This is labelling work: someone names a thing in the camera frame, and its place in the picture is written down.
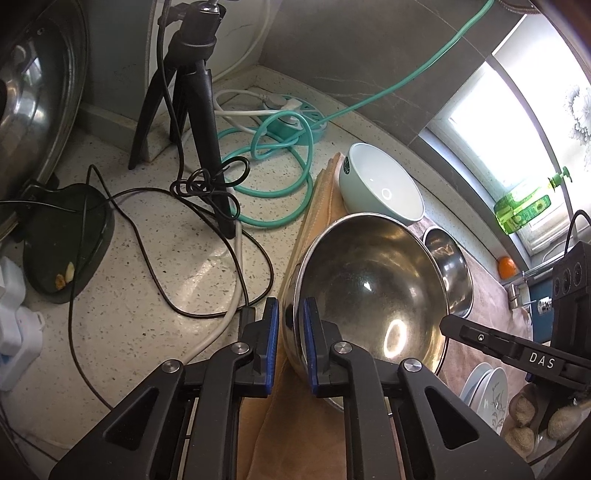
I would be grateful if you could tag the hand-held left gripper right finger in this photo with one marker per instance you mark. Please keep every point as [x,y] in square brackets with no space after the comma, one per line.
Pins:
[308,350]

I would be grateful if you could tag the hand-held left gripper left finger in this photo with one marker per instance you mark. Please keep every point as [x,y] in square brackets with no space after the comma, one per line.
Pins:
[273,350]

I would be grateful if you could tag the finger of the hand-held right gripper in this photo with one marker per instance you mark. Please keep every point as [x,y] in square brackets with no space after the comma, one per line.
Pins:
[480,339]

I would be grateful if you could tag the white plate with leaf print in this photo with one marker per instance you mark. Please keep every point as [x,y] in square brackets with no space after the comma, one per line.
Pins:
[491,401]

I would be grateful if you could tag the small stainless steel bowl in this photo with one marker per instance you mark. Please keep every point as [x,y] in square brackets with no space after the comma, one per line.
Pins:
[450,272]

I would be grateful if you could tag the large stainless steel bowl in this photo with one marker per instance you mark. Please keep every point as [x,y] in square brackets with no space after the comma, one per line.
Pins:
[369,277]

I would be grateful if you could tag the mint green ceramic bowl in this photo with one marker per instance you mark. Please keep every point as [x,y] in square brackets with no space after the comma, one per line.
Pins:
[383,184]

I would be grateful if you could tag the person's right hand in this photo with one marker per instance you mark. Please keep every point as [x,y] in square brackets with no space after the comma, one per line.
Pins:
[521,410]

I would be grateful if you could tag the metal faucet fixture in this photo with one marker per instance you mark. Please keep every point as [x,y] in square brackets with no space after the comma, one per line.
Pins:
[519,295]

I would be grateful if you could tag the orange round object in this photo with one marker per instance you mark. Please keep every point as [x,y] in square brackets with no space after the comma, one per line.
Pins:
[506,266]

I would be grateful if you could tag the peach towel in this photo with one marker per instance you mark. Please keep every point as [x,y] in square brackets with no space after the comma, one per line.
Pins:
[263,434]

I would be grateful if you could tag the green soap bottle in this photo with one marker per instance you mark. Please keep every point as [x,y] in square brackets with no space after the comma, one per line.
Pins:
[521,207]

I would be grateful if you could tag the floral window sticker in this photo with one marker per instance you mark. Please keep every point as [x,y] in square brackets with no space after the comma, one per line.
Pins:
[579,110]

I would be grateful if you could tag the window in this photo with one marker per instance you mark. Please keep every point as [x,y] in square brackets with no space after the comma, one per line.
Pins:
[480,115]

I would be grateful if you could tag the green round power strip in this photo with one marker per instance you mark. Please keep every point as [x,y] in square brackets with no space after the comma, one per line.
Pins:
[314,115]

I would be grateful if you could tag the dark green dish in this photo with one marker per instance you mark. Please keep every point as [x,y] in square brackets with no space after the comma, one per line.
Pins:
[60,240]

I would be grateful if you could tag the white plug adapter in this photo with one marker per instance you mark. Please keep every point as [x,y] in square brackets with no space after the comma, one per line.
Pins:
[23,330]

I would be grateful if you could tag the white charger plug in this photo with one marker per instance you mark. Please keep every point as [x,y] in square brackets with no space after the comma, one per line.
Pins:
[9,281]

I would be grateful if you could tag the black tripod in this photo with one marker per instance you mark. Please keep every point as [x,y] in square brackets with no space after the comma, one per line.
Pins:
[194,69]

